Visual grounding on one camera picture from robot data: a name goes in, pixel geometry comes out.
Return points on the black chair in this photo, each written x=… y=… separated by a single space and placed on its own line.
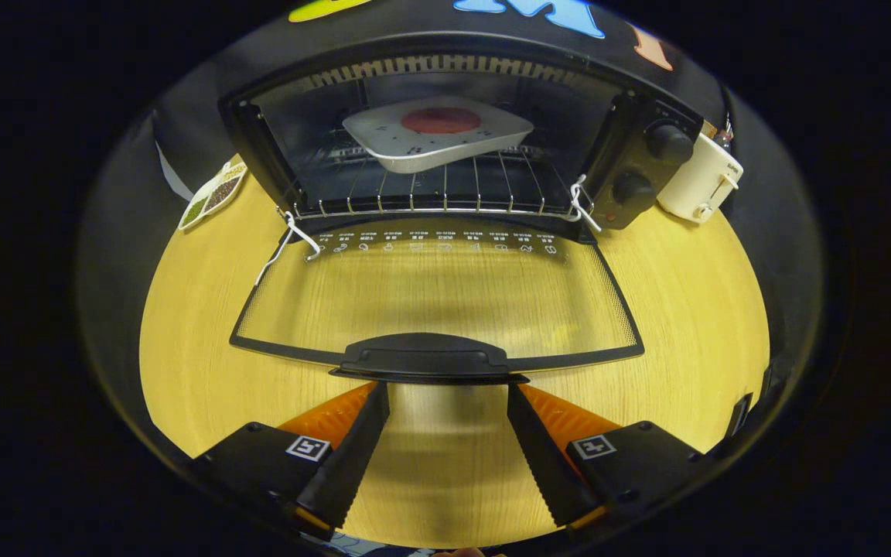
x=741 y=414

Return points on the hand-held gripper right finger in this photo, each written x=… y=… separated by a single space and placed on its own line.
x=542 y=464

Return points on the divided dish of beans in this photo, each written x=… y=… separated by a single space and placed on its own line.
x=213 y=195

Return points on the black backdrop cloth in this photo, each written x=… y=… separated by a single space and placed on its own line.
x=182 y=116

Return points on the black toaster oven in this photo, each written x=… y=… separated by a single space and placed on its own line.
x=430 y=356

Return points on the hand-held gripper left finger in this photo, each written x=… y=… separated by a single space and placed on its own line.
x=349 y=468

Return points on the white bread toaster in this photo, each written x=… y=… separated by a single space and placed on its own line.
x=697 y=182

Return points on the brown bread slice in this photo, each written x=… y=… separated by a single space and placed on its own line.
x=707 y=129

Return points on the white square plate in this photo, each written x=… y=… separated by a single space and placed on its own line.
x=414 y=158

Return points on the pink ham slice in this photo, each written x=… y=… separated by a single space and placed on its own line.
x=442 y=121

